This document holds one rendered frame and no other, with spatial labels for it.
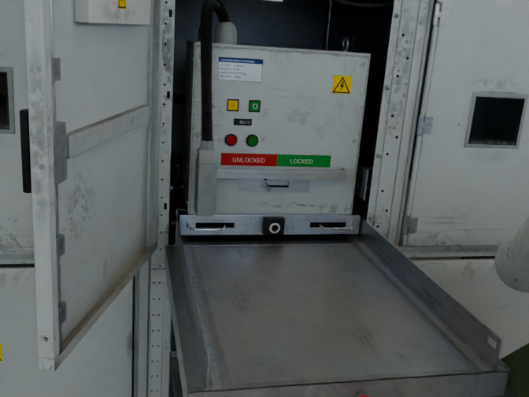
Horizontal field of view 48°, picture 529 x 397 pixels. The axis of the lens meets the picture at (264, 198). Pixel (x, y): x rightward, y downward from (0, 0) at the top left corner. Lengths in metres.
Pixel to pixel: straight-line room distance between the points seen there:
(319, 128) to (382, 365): 0.76
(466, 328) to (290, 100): 0.76
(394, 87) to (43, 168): 1.04
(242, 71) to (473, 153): 0.72
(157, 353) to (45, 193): 0.90
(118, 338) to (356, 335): 0.75
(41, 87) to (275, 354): 0.64
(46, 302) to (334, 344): 0.56
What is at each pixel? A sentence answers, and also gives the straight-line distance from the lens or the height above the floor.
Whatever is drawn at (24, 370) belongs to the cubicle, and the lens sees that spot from 1.82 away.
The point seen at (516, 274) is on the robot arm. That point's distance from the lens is 1.37.
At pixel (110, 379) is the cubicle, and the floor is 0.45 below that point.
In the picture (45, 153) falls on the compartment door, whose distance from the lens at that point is 1.00.
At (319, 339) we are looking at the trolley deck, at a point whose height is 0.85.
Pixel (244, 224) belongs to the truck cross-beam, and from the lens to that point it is 1.70.
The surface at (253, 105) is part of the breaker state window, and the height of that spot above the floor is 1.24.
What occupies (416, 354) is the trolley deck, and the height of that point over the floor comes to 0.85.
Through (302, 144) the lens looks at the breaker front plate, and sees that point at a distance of 1.69.
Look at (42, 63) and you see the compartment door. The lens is 0.97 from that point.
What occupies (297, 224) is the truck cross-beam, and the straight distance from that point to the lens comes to 1.74.
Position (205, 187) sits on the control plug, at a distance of 1.55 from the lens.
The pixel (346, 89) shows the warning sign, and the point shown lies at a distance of 1.70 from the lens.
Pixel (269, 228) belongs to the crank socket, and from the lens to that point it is 1.69.
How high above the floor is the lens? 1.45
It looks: 16 degrees down
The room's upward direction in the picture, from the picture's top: 4 degrees clockwise
